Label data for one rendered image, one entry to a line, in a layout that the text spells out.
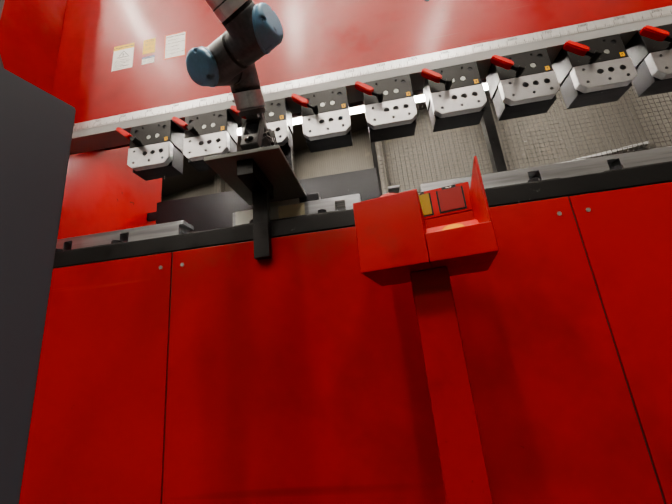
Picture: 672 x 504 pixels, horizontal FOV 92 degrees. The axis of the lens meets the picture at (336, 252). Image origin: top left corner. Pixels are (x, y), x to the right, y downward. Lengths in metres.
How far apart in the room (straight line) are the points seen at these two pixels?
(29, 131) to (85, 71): 1.35
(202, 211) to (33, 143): 1.45
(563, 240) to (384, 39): 0.83
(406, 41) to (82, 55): 1.22
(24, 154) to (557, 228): 0.87
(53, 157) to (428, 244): 0.43
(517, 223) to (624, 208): 0.22
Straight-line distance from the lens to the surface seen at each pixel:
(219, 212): 1.71
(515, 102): 1.15
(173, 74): 1.44
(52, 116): 0.36
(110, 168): 1.82
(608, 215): 0.93
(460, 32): 1.29
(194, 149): 1.19
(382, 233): 0.52
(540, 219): 0.87
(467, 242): 0.50
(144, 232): 1.18
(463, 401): 0.54
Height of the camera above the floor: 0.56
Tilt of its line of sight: 16 degrees up
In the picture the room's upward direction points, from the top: 6 degrees counter-clockwise
